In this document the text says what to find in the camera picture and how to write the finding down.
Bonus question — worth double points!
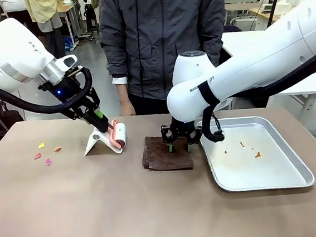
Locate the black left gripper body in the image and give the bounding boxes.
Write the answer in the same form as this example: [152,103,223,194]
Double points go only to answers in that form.
[36,71,103,124]

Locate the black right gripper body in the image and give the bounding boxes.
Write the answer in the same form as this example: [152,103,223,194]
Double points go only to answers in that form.
[159,114,205,148]

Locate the brown cloth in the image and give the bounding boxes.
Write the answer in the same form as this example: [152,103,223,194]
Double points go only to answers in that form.
[139,132,194,175]

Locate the pink handled lint roller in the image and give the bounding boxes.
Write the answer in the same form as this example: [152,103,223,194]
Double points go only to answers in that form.
[104,118,130,152]

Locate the person's right forearm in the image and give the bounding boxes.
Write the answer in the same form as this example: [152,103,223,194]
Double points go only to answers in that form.
[114,82,130,101]

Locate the person's right hand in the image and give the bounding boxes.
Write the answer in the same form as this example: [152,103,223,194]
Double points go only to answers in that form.
[119,97,137,118]

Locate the white folded stand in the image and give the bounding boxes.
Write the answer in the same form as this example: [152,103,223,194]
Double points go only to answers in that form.
[82,124,124,158]

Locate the blue bag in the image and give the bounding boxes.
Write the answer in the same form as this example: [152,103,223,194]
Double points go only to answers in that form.
[63,35,75,52]

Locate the silver metal tray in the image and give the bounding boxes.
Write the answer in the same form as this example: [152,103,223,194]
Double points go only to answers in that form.
[194,110,316,198]

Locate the black background stool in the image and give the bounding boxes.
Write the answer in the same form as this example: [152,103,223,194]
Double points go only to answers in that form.
[83,2,101,36]

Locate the person in yellow coat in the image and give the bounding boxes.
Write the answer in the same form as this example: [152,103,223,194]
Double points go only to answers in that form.
[24,0,66,62]

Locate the person in grey jacket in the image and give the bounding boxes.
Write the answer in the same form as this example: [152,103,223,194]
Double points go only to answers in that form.
[96,0,236,120]

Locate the wooden top desk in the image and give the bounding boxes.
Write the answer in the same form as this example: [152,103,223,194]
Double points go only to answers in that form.
[247,5,282,31]

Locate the white tissue box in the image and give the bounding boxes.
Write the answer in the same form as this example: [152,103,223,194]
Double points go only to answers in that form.
[276,0,295,10]

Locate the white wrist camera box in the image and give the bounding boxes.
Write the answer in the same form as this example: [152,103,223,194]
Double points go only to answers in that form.
[55,54,80,75]

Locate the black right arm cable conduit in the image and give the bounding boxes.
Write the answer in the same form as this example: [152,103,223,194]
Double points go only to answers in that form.
[195,46,316,144]

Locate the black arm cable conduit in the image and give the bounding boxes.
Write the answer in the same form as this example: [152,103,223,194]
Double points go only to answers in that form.
[0,65,95,120]
[195,46,316,144]

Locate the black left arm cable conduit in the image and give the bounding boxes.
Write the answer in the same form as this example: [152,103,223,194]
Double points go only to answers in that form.
[0,65,95,120]

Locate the black bag with handles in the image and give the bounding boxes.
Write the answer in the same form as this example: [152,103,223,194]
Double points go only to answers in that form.
[0,98,26,132]

